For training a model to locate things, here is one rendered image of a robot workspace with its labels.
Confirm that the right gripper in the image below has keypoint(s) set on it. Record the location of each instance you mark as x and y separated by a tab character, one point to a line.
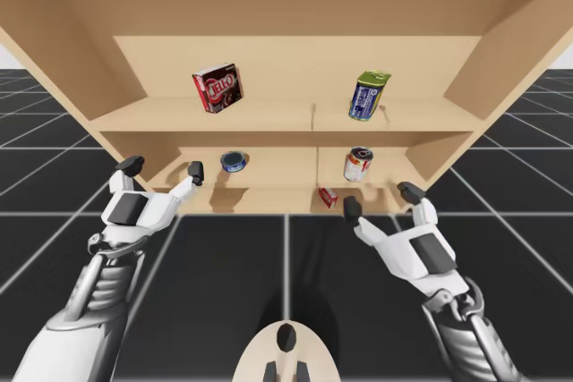
418	252

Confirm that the red and brown carton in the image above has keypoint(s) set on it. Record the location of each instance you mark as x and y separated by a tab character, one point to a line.
219	87

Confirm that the red and white can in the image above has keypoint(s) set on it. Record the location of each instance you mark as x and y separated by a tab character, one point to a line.
357	164

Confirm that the tan robot part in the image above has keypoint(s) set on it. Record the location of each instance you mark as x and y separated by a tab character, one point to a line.
284	351

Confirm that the blue flat can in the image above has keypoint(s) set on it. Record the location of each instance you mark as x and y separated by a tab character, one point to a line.
233	162

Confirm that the red and white carton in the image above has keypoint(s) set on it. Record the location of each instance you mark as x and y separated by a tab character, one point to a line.
329	197

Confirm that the pale wooden shelf unit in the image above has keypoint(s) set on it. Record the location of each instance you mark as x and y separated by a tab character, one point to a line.
286	11

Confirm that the green and blue rectangular can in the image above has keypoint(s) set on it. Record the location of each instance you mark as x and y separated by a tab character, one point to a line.
368	96

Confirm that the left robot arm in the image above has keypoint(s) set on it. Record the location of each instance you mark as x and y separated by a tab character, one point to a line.
78	310

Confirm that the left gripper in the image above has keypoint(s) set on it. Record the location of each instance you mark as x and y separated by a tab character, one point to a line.
134	211

